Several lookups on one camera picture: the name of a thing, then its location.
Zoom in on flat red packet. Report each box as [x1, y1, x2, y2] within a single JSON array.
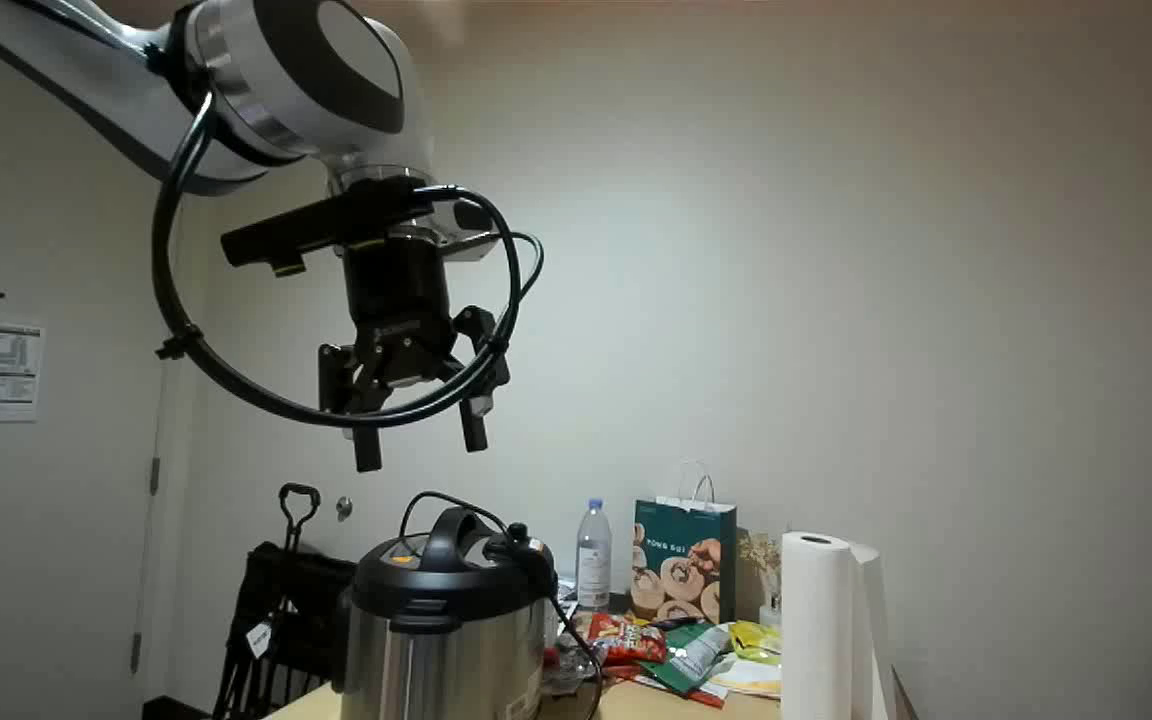
[[608, 664, 728, 710]]

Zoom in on red snack packet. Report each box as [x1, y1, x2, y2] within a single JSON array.
[[586, 611, 668, 668]]

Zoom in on white paper towel roll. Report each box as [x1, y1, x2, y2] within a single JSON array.
[[780, 531, 898, 720]]

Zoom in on silver electric pressure cooker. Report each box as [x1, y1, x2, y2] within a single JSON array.
[[334, 506, 563, 720]]

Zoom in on clear plastic water bottle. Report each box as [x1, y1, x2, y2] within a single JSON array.
[[576, 498, 614, 612]]

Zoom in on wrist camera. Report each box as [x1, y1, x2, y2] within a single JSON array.
[[220, 183, 439, 279]]

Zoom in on green paper gift bag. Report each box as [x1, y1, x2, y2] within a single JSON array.
[[630, 460, 740, 627]]

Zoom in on dried flowers in vase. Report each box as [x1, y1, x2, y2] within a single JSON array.
[[738, 533, 783, 628]]

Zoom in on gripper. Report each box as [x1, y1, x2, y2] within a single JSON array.
[[317, 235, 513, 474]]

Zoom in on clear plastic bag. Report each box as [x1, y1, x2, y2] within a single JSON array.
[[542, 636, 601, 698]]

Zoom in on black cooker lid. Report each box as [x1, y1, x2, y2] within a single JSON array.
[[349, 506, 559, 633]]

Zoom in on white and yellow paper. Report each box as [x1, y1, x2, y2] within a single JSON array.
[[708, 653, 783, 699]]

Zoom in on yellow snack packet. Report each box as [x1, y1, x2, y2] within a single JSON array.
[[728, 619, 783, 667]]

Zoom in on black folding cart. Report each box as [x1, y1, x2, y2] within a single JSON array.
[[212, 482, 359, 720]]

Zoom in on green snack packet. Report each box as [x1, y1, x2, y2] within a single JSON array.
[[640, 621, 733, 697]]

